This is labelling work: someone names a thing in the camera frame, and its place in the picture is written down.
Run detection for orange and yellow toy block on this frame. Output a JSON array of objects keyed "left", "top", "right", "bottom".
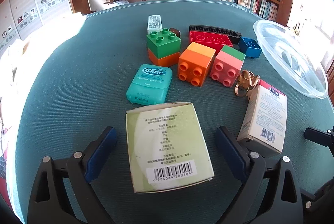
[{"left": 178, "top": 42, "right": 217, "bottom": 87}]

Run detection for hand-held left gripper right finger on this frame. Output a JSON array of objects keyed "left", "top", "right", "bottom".
[{"left": 214, "top": 127, "right": 304, "bottom": 224}]

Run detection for gold metal rings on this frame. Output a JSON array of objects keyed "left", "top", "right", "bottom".
[{"left": 234, "top": 70, "right": 260, "bottom": 98}]

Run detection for red toy block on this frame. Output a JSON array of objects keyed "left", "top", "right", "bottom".
[{"left": 189, "top": 30, "right": 234, "bottom": 51}]

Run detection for pale green carton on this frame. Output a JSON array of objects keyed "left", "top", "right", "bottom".
[{"left": 125, "top": 102, "right": 215, "bottom": 193}]

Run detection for teal dental floss case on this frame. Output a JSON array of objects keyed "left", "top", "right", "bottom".
[{"left": 126, "top": 64, "right": 173, "bottom": 105}]

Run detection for green and orange toy block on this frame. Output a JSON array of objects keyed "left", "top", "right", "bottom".
[{"left": 146, "top": 28, "right": 181, "bottom": 67}]

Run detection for pink and green toy block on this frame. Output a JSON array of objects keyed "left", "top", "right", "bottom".
[{"left": 209, "top": 45, "right": 246, "bottom": 88}]

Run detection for white and red carton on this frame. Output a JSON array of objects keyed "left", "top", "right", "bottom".
[{"left": 236, "top": 79, "right": 288, "bottom": 158}]

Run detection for clear plastic bowl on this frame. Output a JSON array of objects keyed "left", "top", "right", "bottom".
[{"left": 253, "top": 20, "right": 329, "bottom": 99}]

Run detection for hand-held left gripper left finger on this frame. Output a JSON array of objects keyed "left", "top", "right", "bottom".
[{"left": 27, "top": 127, "right": 117, "bottom": 224}]

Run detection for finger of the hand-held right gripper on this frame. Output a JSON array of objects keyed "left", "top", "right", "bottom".
[
  {"left": 300, "top": 182, "right": 334, "bottom": 216},
  {"left": 304, "top": 126, "right": 334, "bottom": 147}
]

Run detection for blue toy block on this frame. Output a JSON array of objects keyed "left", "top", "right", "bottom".
[{"left": 238, "top": 37, "right": 262, "bottom": 59}]

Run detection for small clear plastic case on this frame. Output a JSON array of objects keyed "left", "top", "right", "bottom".
[{"left": 147, "top": 14, "right": 163, "bottom": 35}]

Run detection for black comb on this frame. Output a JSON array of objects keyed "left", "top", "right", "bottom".
[{"left": 189, "top": 25, "right": 243, "bottom": 45}]

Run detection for teal cloth desktop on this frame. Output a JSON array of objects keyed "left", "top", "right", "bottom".
[{"left": 14, "top": 0, "right": 334, "bottom": 224}]

